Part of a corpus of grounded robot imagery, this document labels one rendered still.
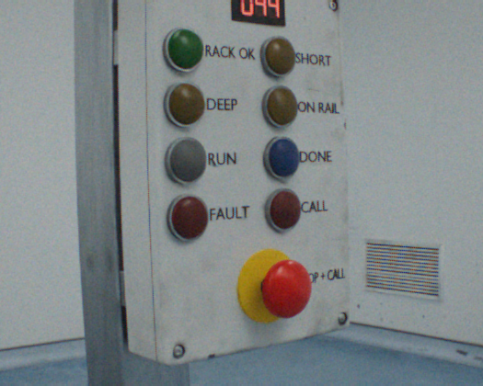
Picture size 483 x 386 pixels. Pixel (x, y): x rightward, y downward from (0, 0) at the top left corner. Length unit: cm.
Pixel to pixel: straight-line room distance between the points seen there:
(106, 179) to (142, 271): 7
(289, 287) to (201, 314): 6
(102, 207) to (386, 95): 387
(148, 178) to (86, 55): 12
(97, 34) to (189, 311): 21
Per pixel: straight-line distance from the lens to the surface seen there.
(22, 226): 427
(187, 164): 50
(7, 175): 423
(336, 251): 60
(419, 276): 426
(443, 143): 412
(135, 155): 52
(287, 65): 56
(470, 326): 410
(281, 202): 55
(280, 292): 53
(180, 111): 50
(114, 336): 57
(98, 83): 57
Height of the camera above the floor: 105
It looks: 3 degrees down
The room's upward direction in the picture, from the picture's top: 2 degrees counter-clockwise
